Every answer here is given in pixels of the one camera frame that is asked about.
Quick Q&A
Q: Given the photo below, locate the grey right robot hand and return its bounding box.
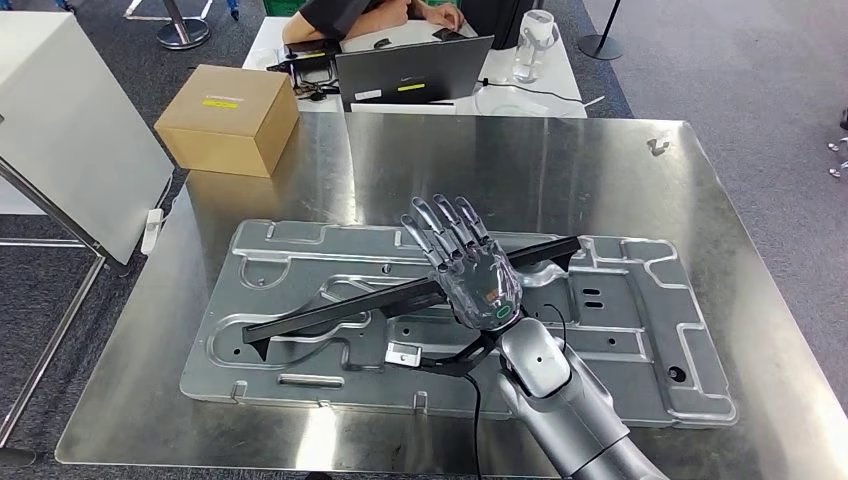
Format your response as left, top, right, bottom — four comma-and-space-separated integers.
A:
399, 193, 525, 333

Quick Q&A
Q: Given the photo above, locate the person's hand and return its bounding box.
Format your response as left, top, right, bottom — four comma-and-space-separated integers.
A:
423, 2, 467, 32

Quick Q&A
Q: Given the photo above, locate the black plastic plate part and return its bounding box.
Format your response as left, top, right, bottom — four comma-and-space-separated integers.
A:
241, 234, 584, 363

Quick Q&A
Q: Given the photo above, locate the stainless steel workbench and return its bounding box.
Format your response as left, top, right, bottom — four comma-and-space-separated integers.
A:
54, 110, 848, 480

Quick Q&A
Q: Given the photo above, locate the dark laptop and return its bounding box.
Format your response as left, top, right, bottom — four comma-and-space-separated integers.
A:
333, 34, 496, 115

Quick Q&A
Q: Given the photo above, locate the clear plastic water bottle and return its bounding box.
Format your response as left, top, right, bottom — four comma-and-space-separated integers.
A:
511, 8, 557, 85

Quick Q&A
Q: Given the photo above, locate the person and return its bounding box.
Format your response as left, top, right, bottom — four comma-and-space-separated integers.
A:
280, 0, 467, 47

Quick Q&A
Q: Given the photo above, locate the white desk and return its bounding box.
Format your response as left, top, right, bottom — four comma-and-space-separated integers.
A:
241, 15, 590, 120

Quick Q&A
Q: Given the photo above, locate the black desk clutter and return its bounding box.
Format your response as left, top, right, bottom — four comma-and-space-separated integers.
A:
266, 38, 343, 102

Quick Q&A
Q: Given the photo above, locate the black stanchion base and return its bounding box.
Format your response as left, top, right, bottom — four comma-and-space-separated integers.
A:
576, 0, 626, 63

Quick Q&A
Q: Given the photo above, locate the stamped sheet metal panel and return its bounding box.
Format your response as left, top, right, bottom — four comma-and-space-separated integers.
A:
179, 217, 739, 429

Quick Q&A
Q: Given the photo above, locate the brown cardboard box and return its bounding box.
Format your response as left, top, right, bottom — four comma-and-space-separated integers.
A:
152, 63, 301, 179

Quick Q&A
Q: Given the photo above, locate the chrome stanchion base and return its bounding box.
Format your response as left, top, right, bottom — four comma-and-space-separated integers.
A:
154, 0, 213, 52

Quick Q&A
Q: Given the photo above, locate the white power strip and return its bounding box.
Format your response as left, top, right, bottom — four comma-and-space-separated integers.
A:
139, 207, 166, 257

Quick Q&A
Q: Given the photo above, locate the chrome chair base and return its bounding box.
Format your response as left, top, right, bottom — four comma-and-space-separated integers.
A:
826, 108, 848, 181

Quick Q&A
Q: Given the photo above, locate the white board panel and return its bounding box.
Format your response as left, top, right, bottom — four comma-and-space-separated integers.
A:
0, 10, 176, 267

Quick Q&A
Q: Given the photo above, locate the stainless steel table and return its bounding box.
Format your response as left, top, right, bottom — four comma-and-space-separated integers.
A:
0, 154, 131, 469

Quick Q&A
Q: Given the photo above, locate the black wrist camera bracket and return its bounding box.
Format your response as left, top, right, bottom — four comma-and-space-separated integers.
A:
416, 330, 502, 380

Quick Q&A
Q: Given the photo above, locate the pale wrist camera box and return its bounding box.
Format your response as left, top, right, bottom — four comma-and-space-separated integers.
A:
384, 341, 425, 370

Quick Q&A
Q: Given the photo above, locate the black laptop cable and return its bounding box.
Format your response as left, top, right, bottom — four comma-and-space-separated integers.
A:
476, 77, 588, 107

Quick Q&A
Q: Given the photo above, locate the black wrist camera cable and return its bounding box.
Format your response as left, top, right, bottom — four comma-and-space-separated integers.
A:
462, 373, 486, 480

